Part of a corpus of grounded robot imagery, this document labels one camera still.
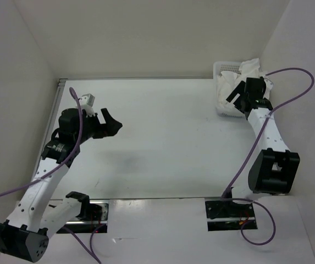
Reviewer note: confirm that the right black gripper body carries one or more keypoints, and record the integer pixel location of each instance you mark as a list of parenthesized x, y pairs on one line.
[(246, 96)]

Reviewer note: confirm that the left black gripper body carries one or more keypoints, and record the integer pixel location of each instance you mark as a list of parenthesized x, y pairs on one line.
[(92, 127)]

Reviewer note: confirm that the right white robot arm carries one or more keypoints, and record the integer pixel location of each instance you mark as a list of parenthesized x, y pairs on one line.
[(273, 172)]

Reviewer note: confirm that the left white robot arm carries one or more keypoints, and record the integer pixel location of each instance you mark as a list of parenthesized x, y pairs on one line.
[(26, 231)]

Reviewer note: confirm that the white skirts in basket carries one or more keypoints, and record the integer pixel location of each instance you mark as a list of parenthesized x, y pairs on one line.
[(229, 75)]

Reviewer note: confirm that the white perforated plastic basket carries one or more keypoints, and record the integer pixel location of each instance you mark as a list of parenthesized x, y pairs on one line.
[(231, 111)]

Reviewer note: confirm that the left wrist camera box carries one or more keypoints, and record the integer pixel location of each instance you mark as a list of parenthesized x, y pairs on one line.
[(88, 99)]

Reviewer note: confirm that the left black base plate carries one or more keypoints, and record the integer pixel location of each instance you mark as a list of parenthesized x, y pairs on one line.
[(97, 219)]

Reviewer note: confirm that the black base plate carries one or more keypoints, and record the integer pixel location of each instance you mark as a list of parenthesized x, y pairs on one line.
[(228, 215), (97, 219)]

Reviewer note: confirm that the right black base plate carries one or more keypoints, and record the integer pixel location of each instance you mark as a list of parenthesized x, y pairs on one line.
[(228, 215)]

